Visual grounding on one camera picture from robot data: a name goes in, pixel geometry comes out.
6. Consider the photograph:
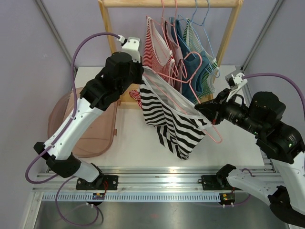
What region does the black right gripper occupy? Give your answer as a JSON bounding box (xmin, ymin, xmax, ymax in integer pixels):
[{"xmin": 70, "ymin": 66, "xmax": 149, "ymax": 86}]
[{"xmin": 196, "ymin": 88, "xmax": 265, "ymax": 137}]

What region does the black white striped tank top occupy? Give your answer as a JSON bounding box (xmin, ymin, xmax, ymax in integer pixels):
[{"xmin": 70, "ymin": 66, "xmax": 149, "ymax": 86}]
[{"xmin": 139, "ymin": 69, "xmax": 212, "ymax": 160}]

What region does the red white striped tank top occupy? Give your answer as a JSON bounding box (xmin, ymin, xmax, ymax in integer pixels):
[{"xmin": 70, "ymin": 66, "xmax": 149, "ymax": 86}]
[{"xmin": 129, "ymin": 16, "xmax": 177, "ymax": 109}]

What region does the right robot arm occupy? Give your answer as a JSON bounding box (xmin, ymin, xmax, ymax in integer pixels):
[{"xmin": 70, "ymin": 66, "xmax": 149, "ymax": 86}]
[{"xmin": 195, "ymin": 88, "xmax": 305, "ymax": 228}]

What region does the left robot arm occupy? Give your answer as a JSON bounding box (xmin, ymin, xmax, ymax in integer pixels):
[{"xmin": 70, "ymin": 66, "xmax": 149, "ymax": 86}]
[{"xmin": 34, "ymin": 52, "xmax": 144, "ymax": 190}]

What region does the blue tank top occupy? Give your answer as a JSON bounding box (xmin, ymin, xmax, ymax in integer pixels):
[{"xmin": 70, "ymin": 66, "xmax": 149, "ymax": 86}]
[{"xmin": 169, "ymin": 17, "xmax": 211, "ymax": 95}]

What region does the dusty pink tank top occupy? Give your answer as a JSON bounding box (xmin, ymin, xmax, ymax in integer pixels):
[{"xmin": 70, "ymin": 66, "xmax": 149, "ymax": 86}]
[{"xmin": 164, "ymin": 22, "xmax": 183, "ymax": 93}]

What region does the green white striped tank top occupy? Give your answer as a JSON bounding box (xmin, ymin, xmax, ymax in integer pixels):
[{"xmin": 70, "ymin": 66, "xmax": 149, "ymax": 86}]
[{"xmin": 183, "ymin": 19, "xmax": 219, "ymax": 102}]

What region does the wooden clothes rack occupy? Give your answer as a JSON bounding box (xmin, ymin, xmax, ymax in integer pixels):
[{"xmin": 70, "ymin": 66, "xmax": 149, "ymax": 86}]
[{"xmin": 99, "ymin": 0, "xmax": 243, "ymax": 104}]

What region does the pink plastic basket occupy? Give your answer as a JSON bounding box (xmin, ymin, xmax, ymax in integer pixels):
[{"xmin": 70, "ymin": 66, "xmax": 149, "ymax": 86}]
[{"xmin": 48, "ymin": 91, "xmax": 120, "ymax": 158}]

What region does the light blue wire hanger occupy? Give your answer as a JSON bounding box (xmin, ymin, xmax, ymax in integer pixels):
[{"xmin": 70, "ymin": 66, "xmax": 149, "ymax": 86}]
[
  {"xmin": 177, "ymin": 0, "xmax": 221, "ymax": 78},
  {"xmin": 191, "ymin": 0, "xmax": 215, "ymax": 57}
]

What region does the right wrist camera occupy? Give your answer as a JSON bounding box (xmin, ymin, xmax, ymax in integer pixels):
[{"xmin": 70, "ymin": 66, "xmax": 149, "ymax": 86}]
[{"xmin": 225, "ymin": 73, "xmax": 247, "ymax": 102}]

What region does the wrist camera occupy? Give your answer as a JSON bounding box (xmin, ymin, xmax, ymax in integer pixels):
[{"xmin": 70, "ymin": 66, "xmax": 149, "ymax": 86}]
[
  {"xmin": 225, "ymin": 73, "xmax": 247, "ymax": 102},
  {"xmin": 117, "ymin": 35, "xmax": 142, "ymax": 63}
]

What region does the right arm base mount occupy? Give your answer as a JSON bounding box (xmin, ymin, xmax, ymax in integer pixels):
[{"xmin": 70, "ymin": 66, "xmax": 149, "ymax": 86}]
[{"xmin": 197, "ymin": 175, "xmax": 240, "ymax": 191}]

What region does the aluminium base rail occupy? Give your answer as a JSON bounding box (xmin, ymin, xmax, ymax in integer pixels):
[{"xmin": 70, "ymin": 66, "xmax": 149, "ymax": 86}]
[{"xmin": 33, "ymin": 166, "xmax": 286, "ymax": 193}]

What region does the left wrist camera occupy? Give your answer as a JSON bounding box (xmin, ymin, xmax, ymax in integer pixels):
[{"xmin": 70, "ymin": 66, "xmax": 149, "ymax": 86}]
[{"xmin": 117, "ymin": 35, "xmax": 142, "ymax": 63}]

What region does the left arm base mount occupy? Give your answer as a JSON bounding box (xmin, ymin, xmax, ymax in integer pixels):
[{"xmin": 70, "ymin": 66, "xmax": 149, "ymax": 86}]
[{"xmin": 76, "ymin": 175, "xmax": 119, "ymax": 191}]

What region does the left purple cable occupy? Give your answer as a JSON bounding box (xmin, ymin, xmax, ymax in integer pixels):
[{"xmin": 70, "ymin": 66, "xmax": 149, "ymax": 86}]
[{"xmin": 25, "ymin": 32, "xmax": 122, "ymax": 226}]

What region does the slotted cable duct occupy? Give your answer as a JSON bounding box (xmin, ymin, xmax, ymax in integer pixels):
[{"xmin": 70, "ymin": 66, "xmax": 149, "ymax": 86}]
[{"xmin": 42, "ymin": 192, "xmax": 220, "ymax": 202}]

